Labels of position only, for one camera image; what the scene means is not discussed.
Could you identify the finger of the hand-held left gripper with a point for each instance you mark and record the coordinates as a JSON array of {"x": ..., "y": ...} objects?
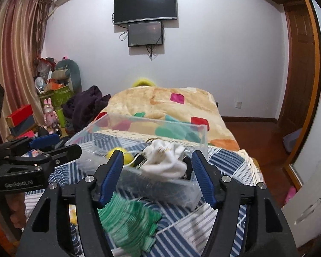
[
  {"x": 67, "y": 152},
  {"x": 44, "y": 140}
]

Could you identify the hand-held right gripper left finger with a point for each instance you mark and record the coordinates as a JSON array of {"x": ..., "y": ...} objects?
[{"x": 111, "y": 178}]

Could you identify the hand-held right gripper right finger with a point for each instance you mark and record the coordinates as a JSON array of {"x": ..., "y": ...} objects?
[{"x": 203, "y": 179}]

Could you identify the clear plastic storage box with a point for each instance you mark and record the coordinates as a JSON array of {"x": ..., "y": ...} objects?
[{"x": 160, "y": 192}]

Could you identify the green striped gloves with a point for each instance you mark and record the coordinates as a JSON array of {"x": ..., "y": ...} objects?
[{"x": 128, "y": 219}]

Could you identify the yellow soft ball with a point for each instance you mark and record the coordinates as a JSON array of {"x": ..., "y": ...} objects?
[{"x": 128, "y": 157}]

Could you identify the person's left hand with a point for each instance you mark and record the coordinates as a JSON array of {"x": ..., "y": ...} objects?
[{"x": 17, "y": 210}]

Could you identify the pink bunny toy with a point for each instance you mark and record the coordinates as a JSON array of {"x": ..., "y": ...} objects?
[{"x": 50, "y": 116}]

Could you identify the red flat box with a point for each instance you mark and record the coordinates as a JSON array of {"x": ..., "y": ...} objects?
[{"x": 20, "y": 115}]

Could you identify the white cloth pouch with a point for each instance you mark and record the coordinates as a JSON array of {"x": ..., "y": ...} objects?
[{"x": 163, "y": 160}]

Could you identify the dark purple blanket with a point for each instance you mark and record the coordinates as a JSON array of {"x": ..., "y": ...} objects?
[{"x": 83, "y": 107}]

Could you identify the green cardboard box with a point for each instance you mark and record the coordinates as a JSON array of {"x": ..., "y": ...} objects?
[{"x": 60, "y": 95}]

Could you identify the blue striped patchwork quilt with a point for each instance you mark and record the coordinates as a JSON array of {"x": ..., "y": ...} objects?
[{"x": 182, "y": 233}]

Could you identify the beige blanket with coloured squares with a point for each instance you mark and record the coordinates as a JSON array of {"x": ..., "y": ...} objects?
[{"x": 155, "y": 104}]

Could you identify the pink slipper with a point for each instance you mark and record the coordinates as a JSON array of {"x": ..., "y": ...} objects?
[{"x": 290, "y": 195}]

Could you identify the grey bag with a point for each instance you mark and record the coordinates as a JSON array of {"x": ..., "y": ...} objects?
[{"x": 293, "y": 140}]

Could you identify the striped brown curtain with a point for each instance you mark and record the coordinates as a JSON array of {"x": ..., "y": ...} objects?
[{"x": 13, "y": 45}]

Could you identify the yellow-green plush toy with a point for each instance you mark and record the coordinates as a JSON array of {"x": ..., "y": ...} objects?
[{"x": 143, "y": 82}]

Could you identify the white panel with stickers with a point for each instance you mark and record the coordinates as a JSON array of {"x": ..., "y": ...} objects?
[{"x": 310, "y": 192}]

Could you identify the brown wooden door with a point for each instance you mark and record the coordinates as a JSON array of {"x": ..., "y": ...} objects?
[{"x": 299, "y": 67}]

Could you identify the white wall socket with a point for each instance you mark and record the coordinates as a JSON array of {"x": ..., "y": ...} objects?
[{"x": 238, "y": 104}]

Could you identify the small black wall monitor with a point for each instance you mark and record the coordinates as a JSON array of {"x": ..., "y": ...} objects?
[{"x": 145, "y": 33}]

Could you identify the large black wall television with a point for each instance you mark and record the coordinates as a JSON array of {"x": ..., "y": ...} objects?
[{"x": 144, "y": 5}]

